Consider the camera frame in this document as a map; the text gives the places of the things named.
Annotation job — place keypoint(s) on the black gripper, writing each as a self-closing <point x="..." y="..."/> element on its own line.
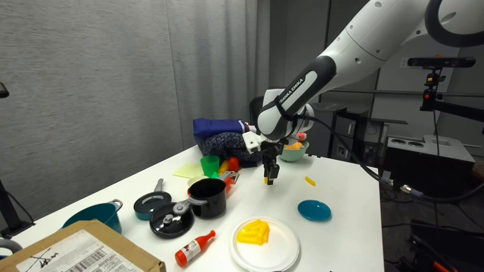
<point x="269" y="154"/>

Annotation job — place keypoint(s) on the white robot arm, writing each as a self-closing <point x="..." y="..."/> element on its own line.
<point x="378" y="31"/>

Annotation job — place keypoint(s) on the red orange toy vegetables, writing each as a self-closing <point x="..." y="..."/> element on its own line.
<point x="228" y="173"/>

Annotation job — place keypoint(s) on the teal blue plate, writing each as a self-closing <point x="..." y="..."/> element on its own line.
<point x="315" y="211"/>

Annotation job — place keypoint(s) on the green toy cup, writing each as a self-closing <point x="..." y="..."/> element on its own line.
<point x="210" y="166"/>

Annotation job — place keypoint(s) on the black toy pot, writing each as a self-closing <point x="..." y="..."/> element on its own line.
<point x="207" y="199"/>

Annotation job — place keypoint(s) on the white paper plate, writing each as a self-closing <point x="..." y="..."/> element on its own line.
<point x="278" y="255"/>

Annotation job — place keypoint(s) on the orange toy ketchup bottle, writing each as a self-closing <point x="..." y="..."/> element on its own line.
<point x="194" y="249"/>

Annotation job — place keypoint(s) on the mint green bowl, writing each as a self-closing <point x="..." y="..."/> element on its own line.
<point x="293" y="154"/>

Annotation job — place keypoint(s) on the dark blue patterned bag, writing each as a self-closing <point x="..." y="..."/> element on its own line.
<point x="227" y="146"/>

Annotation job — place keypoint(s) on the light green cloth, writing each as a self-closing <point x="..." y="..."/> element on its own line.
<point x="189" y="172"/>

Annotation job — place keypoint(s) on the blue folded cloth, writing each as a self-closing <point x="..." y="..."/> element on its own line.
<point x="204" y="128"/>

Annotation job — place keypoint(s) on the black pot lid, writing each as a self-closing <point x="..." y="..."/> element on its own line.
<point x="172" y="220"/>

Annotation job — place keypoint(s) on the dark teal frying pan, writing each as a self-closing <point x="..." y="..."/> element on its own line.
<point x="145" y="205"/>

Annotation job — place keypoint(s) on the teal saucepan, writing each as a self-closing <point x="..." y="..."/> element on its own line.
<point x="103" y="212"/>

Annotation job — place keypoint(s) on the grey equipment cabinet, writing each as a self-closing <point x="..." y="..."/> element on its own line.
<point x="437" y="167"/>

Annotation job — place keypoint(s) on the cardboard box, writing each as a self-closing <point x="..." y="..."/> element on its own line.
<point x="83" y="247"/>

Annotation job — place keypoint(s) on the black tripod stand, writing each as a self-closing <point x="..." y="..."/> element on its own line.
<point x="14" y="223"/>

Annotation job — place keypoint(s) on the black camera on stand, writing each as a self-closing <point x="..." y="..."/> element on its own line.
<point x="431" y="101"/>

